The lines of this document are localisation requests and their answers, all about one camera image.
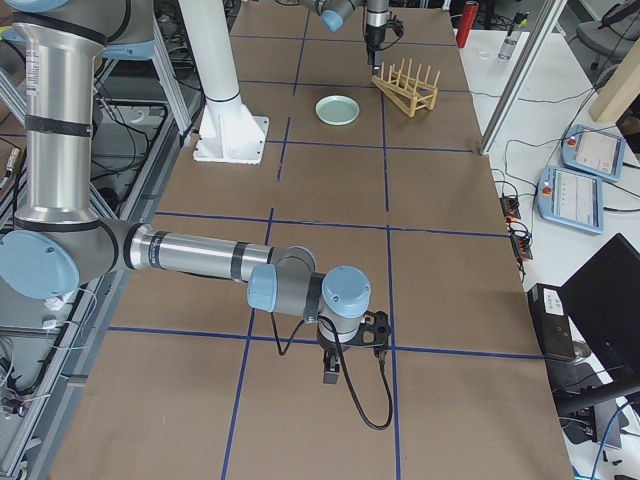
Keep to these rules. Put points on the aluminium frame post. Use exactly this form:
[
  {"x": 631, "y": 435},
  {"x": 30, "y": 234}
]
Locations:
[{"x": 543, "y": 27}]

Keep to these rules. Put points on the far teach pendant tablet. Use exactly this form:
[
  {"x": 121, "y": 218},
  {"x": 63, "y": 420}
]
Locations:
[{"x": 594, "y": 152}]

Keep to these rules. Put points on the wooden dish rack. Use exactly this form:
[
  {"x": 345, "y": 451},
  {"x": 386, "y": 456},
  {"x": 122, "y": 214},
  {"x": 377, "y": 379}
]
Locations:
[{"x": 411, "y": 87}]

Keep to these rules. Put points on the near teach pendant tablet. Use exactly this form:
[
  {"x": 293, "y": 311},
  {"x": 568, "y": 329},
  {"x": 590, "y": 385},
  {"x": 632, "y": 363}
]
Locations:
[{"x": 571, "y": 198}]

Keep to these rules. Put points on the grey office chair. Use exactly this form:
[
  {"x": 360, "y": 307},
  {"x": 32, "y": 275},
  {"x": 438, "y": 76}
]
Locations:
[{"x": 612, "y": 37}]

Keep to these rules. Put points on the wooden beam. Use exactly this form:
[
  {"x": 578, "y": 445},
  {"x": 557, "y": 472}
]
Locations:
[{"x": 620, "y": 91}]

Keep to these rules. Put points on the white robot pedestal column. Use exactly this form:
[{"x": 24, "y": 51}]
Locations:
[{"x": 228, "y": 132}]

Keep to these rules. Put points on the light green round plate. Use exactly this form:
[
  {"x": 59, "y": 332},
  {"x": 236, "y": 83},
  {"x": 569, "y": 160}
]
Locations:
[{"x": 337, "y": 110}]

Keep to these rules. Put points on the black laptop computer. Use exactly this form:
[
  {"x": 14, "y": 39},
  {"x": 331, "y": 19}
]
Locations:
[{"x": 602, "y": 299}]

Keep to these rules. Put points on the orange black usb hub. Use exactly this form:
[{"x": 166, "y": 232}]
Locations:
[
  {"x": 521, "y": 245},
  {"x": 510, "y": 207}
]

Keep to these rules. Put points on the red water bottle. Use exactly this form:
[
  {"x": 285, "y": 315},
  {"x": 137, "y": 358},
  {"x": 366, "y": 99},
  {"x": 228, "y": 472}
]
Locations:
[{"x": 467, "y": 20}]

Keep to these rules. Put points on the clear plastic bottle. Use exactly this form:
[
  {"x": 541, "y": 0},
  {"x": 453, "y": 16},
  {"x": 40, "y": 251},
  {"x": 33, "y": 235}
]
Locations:
[{"x": 513, "y": 34}]

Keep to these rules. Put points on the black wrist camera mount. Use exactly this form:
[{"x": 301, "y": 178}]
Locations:
[
  {"x": 396, "y": 25},
  {"x": 376, "y": 330}
]

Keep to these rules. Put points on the black box with label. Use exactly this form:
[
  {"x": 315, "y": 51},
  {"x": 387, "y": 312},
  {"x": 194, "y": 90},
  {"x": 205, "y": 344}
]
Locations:
[{"x": 551, "y": 323}]

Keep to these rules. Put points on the aluminium side frame rail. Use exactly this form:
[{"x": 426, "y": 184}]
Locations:
[{"x": 51, "y": 367}]

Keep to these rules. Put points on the teach pendant tablet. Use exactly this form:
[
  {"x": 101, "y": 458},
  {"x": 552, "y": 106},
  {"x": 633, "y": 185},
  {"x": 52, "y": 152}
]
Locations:
[
  {"x": 571, "y": 198},
  {"x": 594, "y": 152}
]

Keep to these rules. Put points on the black monitor stand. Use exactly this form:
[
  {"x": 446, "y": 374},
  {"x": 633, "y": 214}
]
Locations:
[{"x": 617, "y": 388}]

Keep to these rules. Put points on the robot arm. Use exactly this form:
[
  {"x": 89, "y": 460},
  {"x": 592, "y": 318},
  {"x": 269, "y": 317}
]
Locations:
[
  {"x": 334, "y": 13},
  {"x": 63, "y": 40}
]

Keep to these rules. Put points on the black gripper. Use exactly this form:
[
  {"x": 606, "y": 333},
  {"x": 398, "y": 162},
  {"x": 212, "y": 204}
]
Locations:
[
  {"x": 373, "y": 34},
  {"x": 330, "y": 346}
]

